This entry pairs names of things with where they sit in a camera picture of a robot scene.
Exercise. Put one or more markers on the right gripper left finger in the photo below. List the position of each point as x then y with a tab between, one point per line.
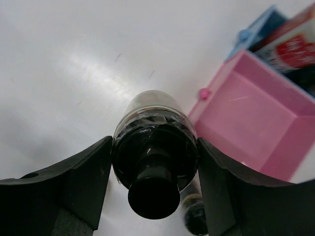
64	199

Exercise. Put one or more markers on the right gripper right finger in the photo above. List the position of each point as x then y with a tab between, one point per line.
240	201

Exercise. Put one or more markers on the large black lid spice jar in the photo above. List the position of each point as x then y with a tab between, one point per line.
154	154

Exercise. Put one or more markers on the black cap sauce bottle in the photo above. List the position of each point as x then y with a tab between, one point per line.
292	45

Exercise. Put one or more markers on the small dark spice jar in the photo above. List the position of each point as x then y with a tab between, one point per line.
193	210

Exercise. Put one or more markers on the pink plastic bin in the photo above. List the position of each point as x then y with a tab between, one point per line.
259	118

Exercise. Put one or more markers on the blue plastic bin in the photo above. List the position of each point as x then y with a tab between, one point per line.
260	28

